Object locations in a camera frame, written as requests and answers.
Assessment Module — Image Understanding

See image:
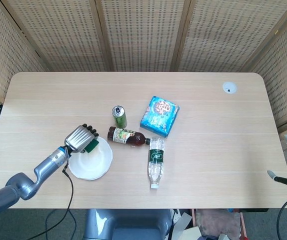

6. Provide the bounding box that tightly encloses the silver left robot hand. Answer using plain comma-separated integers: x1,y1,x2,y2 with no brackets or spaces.
63,123,100,154

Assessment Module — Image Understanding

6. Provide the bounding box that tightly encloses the green yellow sponge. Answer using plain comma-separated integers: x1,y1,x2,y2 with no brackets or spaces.
84,139,100,153

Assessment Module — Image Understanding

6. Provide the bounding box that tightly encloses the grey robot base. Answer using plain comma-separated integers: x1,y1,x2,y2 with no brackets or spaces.
83,208,174,240

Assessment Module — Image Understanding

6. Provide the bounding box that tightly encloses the white round plate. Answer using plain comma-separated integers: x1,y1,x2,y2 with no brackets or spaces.
68,136,114,181

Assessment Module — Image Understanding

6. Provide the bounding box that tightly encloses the green drink can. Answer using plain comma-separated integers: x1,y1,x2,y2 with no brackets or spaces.
111,105,128,128

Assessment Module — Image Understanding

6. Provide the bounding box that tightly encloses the brown tea bottle with label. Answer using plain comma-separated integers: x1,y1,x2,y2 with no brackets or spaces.
107,126,151,149

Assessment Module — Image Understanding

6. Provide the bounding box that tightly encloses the clear water bottle green label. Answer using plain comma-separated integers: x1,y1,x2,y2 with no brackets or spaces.
147,136,166,189

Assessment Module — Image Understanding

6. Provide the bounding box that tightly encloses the blue cookie box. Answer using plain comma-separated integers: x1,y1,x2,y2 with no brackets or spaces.
139,95,181,138

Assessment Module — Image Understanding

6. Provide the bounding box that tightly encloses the pink plastic bag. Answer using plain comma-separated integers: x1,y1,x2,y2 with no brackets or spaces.
195,208,242,238

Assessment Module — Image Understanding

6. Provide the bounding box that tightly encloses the woven bamboo screen panel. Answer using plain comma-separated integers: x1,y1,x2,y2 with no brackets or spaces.
88,0,193,73
0,0,113,73
242,4,287,133
0,0,50,103
170,0,287,73

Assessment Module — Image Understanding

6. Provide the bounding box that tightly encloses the white cardboard piece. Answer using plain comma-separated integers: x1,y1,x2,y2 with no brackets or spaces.
168,212,193,237

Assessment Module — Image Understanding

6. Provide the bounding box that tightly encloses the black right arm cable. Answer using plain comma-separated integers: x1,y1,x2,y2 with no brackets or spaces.
276,194,287,240

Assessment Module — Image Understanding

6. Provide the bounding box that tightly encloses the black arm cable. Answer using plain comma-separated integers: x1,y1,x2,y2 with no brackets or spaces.
30,162,77,240
276,194,287,240

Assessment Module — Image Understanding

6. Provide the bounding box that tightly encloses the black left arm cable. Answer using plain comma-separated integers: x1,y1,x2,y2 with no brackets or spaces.
30,162,77,240

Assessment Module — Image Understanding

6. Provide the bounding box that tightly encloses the white table cable grommet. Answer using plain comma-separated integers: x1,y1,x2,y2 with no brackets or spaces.
222,81,238,94

